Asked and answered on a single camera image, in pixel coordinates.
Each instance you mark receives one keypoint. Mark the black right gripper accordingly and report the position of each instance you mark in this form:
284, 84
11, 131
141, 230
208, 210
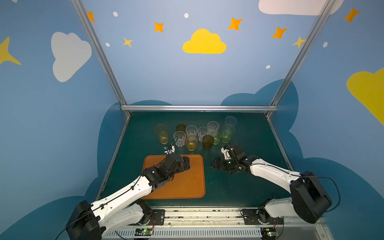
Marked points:
224, 163

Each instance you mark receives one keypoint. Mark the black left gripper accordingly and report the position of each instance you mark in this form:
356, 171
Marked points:
180, 162

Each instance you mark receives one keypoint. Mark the short yellow plastic glass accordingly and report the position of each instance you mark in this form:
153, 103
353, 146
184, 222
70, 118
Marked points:
192, 142

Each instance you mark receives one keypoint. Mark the brown textured glass front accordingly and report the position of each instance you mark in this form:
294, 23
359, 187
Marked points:
208, 142

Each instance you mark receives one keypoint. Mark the clear faceted plastic glass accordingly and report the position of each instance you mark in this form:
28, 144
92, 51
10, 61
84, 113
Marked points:
179, 138

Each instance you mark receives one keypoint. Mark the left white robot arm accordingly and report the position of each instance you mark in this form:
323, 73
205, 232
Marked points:
92, 221

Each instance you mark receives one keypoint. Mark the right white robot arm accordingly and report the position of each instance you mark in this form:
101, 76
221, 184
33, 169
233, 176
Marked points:
308, 198

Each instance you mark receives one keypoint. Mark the orange plastic tray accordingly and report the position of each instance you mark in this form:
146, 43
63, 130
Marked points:
189, 184

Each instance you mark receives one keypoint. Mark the short green glass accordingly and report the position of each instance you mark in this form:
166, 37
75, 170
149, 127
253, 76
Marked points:
217, 137

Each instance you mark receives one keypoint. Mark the clear ribbed glass left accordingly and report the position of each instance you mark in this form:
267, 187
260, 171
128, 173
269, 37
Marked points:
191, 130

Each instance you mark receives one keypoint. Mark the clear ribbed glass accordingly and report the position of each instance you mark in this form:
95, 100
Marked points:
213, 127
202, 131
191, 130

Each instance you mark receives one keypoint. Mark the clear ribbed glass middle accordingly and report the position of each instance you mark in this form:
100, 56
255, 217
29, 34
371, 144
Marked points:
202, 131

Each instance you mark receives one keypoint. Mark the tall green glass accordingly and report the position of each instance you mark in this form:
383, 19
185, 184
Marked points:
227, 133

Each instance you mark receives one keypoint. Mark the dark brown textured glass back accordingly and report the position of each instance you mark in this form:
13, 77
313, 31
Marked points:
181, 128

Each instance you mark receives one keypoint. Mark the clear ribbed glass right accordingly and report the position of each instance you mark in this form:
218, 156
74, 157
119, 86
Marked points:
213, 127

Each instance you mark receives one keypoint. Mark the tall yellow plastic glass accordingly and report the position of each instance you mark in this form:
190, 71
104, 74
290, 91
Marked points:
162, 133

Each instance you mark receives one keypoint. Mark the right green circuit board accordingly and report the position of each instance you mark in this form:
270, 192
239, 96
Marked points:
269, 234

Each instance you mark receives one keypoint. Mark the green circuit board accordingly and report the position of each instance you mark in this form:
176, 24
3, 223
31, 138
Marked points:
269, 234
143, 232

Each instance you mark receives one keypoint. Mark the left green circuit board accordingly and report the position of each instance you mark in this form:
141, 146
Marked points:
143, 232

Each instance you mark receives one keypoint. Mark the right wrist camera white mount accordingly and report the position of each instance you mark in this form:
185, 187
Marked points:
226, 154

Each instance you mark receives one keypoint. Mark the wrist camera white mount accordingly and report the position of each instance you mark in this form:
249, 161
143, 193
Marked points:
169, 149
226, 154

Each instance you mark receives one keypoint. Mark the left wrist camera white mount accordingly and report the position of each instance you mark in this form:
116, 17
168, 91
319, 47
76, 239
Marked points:
169, 149

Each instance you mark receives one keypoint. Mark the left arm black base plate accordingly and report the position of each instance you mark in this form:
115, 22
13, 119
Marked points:
153, 217

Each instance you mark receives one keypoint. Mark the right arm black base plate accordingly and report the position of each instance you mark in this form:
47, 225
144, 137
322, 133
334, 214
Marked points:
255, 217

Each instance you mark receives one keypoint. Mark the right aluminium frame post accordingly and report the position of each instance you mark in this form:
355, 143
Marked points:
304, 50

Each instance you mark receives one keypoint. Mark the aluminium frame post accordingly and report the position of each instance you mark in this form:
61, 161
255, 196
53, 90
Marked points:
96, 44
304, 50

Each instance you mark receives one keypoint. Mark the horizontal aluminium back rail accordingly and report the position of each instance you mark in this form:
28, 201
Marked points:
170, 108

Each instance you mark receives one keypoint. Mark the left aluminium frame post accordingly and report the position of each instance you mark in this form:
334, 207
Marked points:
96, 44

